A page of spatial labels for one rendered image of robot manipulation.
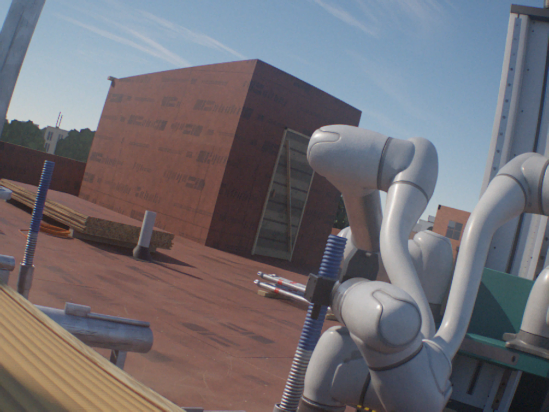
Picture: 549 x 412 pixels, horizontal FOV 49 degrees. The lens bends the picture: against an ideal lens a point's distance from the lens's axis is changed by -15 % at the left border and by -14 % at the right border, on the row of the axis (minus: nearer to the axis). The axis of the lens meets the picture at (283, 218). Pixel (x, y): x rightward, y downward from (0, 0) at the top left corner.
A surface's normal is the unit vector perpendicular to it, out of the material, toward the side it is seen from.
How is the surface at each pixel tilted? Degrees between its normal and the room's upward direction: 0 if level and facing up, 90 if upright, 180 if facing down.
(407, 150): 50
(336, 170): 132
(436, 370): 67
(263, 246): 90
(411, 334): 92
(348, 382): 93
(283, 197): 90
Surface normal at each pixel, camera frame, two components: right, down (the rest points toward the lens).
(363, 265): 0.25, 0.07
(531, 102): -0.61, -0.15
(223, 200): 0.74, 0.21
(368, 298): -0.62, -0.71
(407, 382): 0.04, 0.14
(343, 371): -0.16, -0.13
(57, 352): 0.26, -0.97
